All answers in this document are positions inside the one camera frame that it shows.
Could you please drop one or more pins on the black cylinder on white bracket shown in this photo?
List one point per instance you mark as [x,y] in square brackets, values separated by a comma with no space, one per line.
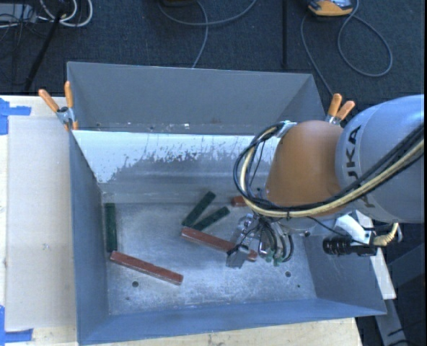
[338,246]

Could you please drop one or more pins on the red-brown flat block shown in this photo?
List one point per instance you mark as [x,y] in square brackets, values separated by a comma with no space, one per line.
[145,267]
[238,201]
[206,239]

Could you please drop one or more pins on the dark green flat block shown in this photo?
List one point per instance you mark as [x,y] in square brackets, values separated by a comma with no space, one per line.
[211,218]
[199,208]
[110,227]

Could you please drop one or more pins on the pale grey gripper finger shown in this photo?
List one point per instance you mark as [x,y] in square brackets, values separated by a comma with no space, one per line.
[241,251]
[238,261]

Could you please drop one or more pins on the grey metal bin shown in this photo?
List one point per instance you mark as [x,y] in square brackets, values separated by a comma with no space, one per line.
[199,96]

